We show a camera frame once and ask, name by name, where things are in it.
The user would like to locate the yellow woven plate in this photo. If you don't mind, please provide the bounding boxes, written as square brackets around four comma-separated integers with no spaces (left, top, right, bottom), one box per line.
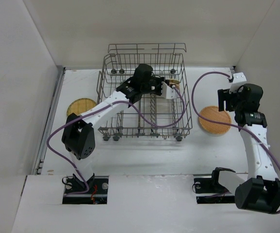
[166,79,180,85]
[66,98,97,117]

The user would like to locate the orange woven plate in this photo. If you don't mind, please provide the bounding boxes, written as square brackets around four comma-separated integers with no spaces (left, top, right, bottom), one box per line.
[165,79,180,89]
[198,105,232,135]

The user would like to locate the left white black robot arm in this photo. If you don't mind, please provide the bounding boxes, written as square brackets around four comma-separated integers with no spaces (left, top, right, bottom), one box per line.
[62,64,165,181]

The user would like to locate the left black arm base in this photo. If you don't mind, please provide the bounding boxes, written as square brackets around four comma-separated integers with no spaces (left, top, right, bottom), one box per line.
[62,174,109,205]

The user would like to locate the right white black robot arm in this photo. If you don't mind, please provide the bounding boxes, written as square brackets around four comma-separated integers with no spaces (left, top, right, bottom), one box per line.
[214,83,280,215]

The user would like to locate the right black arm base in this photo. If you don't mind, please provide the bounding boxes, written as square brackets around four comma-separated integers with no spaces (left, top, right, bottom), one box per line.
[192,167,235,204]

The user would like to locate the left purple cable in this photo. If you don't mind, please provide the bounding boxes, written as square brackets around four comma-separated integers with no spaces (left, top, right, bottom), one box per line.
[46,86,186,195]

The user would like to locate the purple cable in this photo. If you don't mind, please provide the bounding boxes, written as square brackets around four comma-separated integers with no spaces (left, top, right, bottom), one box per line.
[191,71,280,214]
[46,86,186,195]

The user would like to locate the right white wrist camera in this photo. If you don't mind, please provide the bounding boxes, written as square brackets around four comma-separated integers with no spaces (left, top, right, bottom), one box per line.
[229,72,247,94]

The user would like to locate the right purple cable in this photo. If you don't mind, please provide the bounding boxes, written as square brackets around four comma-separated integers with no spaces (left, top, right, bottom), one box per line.
[191,71,280,214]

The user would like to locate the grey wire dish rack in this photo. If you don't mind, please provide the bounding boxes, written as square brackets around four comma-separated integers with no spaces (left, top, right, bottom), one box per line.
[97,43,193,141]

